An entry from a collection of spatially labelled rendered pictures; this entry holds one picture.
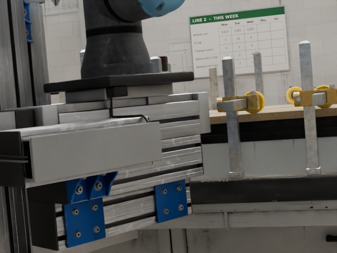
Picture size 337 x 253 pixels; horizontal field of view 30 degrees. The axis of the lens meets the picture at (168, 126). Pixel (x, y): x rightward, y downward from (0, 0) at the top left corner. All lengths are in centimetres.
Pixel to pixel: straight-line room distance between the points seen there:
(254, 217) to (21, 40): 111
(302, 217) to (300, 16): 731
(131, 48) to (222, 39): 817
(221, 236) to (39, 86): 121
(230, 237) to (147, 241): 33
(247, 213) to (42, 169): 125
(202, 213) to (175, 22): 758
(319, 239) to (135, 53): 131
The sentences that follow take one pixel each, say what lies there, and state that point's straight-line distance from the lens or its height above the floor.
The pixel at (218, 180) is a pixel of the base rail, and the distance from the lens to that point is 209.
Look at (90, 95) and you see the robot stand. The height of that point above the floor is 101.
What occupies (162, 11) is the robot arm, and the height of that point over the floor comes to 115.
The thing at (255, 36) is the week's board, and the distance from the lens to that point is 933.
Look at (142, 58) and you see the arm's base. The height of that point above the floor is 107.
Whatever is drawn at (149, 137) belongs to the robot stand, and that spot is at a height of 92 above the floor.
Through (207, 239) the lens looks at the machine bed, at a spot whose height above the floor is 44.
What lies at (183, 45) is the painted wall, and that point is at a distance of 956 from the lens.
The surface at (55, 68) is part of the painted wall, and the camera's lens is 1030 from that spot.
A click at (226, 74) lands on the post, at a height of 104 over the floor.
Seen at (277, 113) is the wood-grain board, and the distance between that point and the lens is 226.
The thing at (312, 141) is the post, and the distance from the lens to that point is 205.
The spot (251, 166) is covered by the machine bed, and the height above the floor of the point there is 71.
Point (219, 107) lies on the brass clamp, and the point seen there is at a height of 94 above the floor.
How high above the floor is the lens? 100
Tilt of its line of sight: 3 degrees down
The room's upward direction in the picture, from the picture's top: 5 degrees counter-clockwise
